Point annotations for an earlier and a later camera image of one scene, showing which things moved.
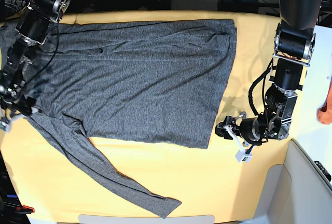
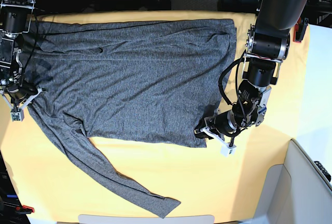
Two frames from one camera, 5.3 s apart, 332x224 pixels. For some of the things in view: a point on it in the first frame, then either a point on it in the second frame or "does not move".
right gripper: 253,130 → 225,123
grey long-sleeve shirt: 153,82 does not move
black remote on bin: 324,170 does not move
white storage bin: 296,192 does not move
